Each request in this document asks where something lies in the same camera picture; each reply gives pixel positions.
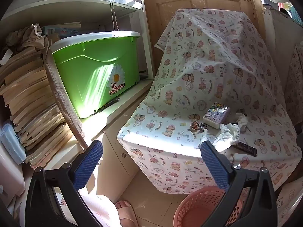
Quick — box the white plastic tube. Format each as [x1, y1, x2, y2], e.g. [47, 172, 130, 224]
[200, 129, 209, 145]

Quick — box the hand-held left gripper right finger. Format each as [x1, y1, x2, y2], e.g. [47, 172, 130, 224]
[201, 141, 278, 227]

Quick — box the beige crumpled cloth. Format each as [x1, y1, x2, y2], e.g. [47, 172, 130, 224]
[6, 23, 49, 52]

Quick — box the small crumpled white tissue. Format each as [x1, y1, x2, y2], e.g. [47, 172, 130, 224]
[235, 113, 249, 133]

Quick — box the pastel tissue pack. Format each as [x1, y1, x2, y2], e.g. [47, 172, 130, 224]
[203, 102, 231, 129]

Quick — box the red print cloth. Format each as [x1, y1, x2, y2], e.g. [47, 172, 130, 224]
[284, 41, 303, 114]

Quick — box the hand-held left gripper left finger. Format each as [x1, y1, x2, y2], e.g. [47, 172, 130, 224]
[25, 140, 105, 227]

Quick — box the light blue packet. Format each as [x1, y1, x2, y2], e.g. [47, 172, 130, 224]
[0, 123, 26, 165]

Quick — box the hanging string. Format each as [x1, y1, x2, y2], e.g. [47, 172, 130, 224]
[108, 0, 119, 38]

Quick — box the pink plastic basket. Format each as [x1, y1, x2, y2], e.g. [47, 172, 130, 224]
[174, 186, 244, 227]

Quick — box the white plastic container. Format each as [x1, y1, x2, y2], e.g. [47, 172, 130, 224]
[0, 156, 25, 194]

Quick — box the white shelf unit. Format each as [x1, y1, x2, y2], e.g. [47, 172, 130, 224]
[0, 0, 154, 171]

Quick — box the bear print cloth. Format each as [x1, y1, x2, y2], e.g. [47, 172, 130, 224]
[117, 8, 302, 194]

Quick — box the green storage box white lid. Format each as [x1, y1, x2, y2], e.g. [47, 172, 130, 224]
[51, 31, 141, 119]

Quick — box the black strip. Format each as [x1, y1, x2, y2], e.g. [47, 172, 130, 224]
[99, 98, 121, 113]

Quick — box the brown wooden board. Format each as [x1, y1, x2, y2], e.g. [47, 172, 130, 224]
[45, 50, 88, 148]

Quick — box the pink slipper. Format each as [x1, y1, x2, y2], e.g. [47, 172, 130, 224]
[115, 201, 139, 227]

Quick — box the large crumpled white tissue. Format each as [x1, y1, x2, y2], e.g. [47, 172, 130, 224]
[212, 123, 241, 146]

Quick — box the white cabinet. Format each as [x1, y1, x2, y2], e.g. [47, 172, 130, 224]
[78, 104, 152, 201]

